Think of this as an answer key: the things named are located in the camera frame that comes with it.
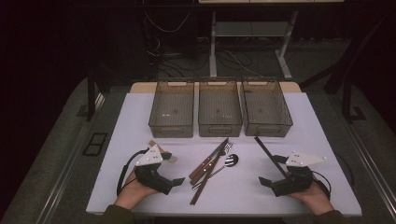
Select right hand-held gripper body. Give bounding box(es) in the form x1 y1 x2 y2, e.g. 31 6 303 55
270 150 328 198

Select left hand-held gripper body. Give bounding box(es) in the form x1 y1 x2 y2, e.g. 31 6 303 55
134 144 176 196

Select small wooden piece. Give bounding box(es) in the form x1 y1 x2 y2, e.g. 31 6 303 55
148 139 178 164

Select black chopstick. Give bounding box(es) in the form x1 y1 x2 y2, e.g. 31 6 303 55
254 135 289 179

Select dark brown chopstick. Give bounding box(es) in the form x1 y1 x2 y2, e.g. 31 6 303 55
191 147 229 204
189 148 227 206

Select wooden-handled fork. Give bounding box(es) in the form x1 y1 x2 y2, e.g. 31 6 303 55
190 141 234 187

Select wooden-handled knife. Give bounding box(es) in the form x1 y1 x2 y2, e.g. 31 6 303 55
188 137 230 180

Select black-handled metal spoon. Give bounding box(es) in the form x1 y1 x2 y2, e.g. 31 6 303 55
191 153 240 190

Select smoky transparent plastic bin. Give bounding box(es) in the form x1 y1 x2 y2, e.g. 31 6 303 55
148 77 195 139
197 77 243 138
241 77 294 138

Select person's left hand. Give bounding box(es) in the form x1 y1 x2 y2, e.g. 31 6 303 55
114 172 161 211

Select person's right hand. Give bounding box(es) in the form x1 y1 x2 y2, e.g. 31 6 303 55
287 176 335 217

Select black metal stand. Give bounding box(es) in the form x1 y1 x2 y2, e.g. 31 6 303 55
76 74 98 122
341 77 367 124

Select white standing desk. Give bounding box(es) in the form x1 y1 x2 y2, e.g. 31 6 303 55
198 0 345 81

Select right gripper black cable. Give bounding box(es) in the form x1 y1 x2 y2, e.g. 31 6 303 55
311 151 356 201

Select metal floor rail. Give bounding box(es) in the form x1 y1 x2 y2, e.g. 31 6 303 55
341 120 396 214
35 92 106 224

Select black floor cables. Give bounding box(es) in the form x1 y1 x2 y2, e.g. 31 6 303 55
146 31 210 79

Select white floor cable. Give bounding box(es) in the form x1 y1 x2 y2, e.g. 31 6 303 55
223 49 263 77

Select hanging white cable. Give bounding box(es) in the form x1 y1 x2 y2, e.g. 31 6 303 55
144 10 191 34

